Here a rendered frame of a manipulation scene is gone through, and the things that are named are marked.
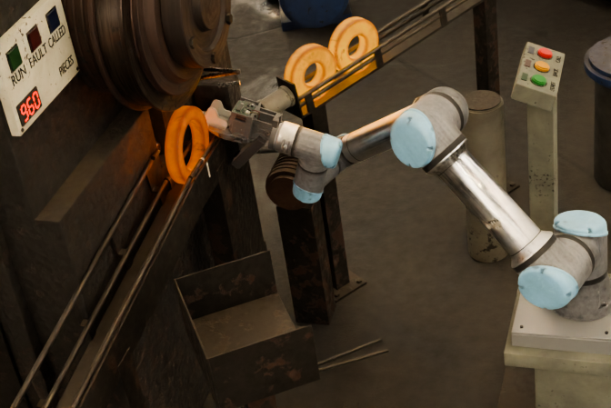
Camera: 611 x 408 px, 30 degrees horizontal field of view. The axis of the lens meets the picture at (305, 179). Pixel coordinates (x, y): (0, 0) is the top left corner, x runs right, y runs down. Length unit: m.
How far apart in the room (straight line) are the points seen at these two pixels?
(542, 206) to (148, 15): 1.43
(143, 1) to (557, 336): 1.17
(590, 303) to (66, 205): 1.18
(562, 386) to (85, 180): 1.21
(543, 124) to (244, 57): 1.85
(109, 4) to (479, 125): 1.22
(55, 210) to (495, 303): 1.41
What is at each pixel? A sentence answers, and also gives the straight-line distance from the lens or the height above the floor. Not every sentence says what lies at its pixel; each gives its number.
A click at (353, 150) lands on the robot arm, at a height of 0.63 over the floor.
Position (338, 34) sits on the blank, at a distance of 3.00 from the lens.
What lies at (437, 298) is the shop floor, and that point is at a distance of 3.28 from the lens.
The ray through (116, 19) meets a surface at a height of 1.18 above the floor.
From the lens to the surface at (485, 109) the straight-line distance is 3.11.
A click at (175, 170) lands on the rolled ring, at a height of 0.74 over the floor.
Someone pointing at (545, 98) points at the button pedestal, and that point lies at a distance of 3.04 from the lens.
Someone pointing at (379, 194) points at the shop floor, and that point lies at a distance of 3.73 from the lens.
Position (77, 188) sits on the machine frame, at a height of 0.87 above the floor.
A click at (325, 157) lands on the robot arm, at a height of 0.67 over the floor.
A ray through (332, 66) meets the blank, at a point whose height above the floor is 0.70.
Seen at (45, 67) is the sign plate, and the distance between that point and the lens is 2.29.
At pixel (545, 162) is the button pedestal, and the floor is 0.33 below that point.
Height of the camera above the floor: 2.09
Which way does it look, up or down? 33 degrees down
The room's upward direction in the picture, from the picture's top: 9 degrees counter-clockwise
